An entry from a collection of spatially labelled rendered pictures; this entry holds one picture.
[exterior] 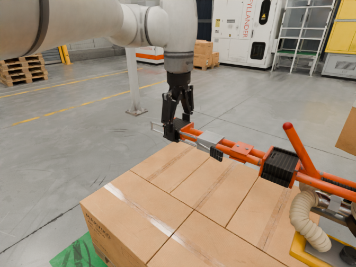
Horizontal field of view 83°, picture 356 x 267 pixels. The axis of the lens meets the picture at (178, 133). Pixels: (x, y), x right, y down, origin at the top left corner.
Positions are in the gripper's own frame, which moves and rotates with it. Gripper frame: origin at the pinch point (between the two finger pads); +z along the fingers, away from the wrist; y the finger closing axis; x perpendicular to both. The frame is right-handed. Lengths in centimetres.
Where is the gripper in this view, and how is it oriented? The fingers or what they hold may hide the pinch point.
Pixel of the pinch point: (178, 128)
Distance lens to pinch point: 72.2
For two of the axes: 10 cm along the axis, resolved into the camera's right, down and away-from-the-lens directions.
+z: 0.0, 8.7, 4.9
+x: -7.9, -3.0, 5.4
